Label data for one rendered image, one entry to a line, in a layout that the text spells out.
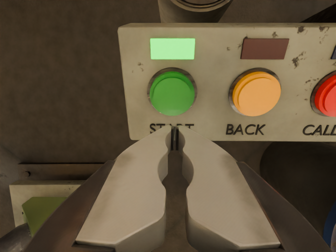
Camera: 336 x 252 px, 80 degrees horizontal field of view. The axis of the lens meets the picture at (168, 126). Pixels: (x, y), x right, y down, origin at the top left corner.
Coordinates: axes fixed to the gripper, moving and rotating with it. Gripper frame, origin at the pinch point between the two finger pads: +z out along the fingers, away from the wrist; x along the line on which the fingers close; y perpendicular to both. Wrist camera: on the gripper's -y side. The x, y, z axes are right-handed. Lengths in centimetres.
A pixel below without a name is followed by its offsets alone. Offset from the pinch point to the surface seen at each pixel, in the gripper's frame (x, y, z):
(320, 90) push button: 12.9, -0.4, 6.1
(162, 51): -1.0, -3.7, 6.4
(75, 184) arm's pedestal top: -34, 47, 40
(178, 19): 0.6, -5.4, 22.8
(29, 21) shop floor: -53, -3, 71
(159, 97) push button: -1.3, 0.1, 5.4
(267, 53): 7.6, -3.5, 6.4
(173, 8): 0.0, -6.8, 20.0
